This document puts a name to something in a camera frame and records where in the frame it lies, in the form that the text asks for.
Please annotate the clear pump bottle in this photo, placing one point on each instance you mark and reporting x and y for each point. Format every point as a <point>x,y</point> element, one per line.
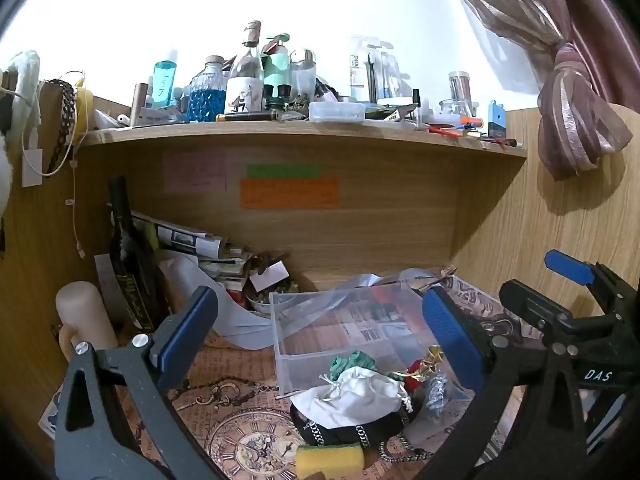
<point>387,77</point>

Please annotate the glass jar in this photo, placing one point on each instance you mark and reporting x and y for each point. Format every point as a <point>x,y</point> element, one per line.
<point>460,92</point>

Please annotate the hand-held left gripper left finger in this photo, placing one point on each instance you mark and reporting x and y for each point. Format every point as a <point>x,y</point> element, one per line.
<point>186,327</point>

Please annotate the silver glitter ornament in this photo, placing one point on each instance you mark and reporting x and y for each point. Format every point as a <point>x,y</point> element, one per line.
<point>437,391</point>

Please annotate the metal pliers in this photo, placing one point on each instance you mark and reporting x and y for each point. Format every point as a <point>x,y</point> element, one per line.
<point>432,276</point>

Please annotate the green knitted cloth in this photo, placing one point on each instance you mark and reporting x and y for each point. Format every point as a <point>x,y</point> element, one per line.
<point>354,361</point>

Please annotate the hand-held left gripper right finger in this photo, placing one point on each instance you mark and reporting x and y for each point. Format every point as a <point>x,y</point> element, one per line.
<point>449,335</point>

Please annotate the clear plastic storage box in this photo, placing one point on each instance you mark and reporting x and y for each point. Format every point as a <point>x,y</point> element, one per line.
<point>345,330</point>

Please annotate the red pen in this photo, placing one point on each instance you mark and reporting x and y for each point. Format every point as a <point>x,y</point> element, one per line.
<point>446,131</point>

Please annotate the white pump bottle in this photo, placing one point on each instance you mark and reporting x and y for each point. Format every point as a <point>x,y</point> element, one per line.
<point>359,72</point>

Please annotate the white paper card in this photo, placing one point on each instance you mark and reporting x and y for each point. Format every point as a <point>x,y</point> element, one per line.
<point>270,276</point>

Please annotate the stack of newspapers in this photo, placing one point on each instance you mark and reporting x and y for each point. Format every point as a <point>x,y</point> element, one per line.
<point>195,247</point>

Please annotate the wooden shelf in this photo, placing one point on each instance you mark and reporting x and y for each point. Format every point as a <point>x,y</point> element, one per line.
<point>300,137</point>

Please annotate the blue box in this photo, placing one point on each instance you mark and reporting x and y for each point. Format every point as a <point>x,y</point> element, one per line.
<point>496,120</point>

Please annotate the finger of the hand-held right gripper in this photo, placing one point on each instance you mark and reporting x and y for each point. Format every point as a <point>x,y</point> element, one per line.
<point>567,265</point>
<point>530,302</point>

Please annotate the vintage printed table mat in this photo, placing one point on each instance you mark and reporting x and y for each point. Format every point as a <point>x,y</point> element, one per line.
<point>235,435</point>

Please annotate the brown striped curtain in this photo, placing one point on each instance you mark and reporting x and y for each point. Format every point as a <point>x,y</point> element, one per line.
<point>565,70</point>

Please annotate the tall light blue bottle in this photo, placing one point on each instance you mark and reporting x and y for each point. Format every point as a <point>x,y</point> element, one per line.
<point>165,80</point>

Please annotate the clear plastic case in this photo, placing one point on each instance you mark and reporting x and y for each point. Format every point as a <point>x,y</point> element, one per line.
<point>336,111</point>

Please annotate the faceted glass bottle blue liquid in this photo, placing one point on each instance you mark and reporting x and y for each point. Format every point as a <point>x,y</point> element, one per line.
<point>206,97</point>

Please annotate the clear plastic bag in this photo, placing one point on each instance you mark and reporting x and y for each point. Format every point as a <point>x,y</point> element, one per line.
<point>235,320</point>

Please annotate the orange sticky note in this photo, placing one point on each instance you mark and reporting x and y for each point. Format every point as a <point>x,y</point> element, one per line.
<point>289,193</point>

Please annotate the green sticky note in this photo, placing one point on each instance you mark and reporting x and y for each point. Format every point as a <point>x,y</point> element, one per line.
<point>282,170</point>

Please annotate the yellow sponge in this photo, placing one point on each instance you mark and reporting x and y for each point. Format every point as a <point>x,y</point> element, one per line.
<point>330,461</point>

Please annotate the cream cylindrical candle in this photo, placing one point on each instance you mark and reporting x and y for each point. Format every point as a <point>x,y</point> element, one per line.
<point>84,315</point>

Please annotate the white paper tag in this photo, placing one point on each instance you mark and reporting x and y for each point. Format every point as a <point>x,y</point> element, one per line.
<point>32,167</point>

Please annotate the clear round bottle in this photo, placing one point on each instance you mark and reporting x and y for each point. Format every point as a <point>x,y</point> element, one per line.
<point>303,74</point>

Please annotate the clear corked glass bottle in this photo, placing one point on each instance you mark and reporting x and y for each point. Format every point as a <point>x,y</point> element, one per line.
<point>245,80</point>

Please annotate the red ornament with gold ribbon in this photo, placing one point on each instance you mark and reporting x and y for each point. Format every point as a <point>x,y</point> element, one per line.
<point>419,366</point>

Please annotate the mint green pump bottle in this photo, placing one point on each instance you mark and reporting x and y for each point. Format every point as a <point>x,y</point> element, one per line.
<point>276,70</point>

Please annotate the pink sticky note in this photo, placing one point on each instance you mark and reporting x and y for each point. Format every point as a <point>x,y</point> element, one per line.
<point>195,171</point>

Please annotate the dark wine bottle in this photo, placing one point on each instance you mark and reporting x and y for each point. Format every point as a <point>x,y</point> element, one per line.
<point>125,260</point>

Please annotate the brown cardboard tube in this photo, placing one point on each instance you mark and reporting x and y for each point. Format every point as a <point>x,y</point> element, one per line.
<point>138,102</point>

